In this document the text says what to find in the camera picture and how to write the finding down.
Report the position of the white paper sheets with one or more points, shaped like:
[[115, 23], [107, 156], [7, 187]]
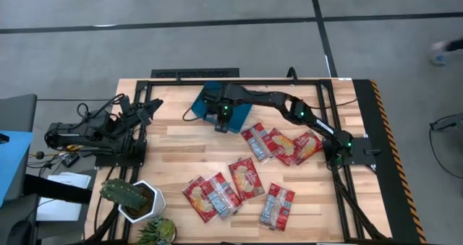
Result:
[[61, 210]]

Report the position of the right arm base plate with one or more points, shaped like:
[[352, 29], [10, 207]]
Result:
[[361, 152]]

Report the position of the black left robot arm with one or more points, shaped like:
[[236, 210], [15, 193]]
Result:
[[83, 136]]

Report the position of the black floor device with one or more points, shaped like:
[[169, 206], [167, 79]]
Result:
[[448, 122]]

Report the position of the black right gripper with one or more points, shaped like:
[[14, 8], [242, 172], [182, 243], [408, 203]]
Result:
[[222, 107]]

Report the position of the green cactus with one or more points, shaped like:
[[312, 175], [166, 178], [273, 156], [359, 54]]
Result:
[[121, 193]]

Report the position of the black floor strip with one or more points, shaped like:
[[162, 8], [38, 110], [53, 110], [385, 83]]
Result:
[[195, 73]]

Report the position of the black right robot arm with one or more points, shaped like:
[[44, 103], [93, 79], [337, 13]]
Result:
[[275, 98]]

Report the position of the black hazard-striped edge mat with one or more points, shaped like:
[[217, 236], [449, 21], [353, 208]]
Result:
[[383, 187]]

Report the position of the red popcorn bag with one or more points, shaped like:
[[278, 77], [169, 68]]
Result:
[[284, 147], [246, 179], [221, 196], [278, 206], [257, 142], [197, 201], [308, 146]]

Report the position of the green succulent plant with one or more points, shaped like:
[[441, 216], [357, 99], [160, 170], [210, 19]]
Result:
[[159, 230]]

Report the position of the white hexagonal plant pot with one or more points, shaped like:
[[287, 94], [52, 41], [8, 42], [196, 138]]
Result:
[[156, 205]]

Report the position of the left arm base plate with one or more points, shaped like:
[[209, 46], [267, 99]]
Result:
[[119, 160]]

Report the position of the blue plastic basket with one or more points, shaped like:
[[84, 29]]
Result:
[[202, 107]]

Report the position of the black metal table frame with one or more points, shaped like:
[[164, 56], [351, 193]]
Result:
[[325, 93]]

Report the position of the person's leg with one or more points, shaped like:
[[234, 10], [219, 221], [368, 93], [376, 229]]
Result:
[[455, 44]]

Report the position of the small black box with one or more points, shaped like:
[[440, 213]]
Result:
[[70, 160]]

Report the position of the person's shoe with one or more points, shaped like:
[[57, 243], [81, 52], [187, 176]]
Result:
[[438, 55]]

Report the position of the blue board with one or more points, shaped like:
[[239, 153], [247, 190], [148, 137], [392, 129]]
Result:
[[12, 158]]

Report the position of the black computer mouse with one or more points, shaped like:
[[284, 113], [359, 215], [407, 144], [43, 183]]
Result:
[[20, 234]]

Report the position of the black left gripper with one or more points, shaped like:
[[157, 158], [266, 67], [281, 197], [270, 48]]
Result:
[[135, 113]]

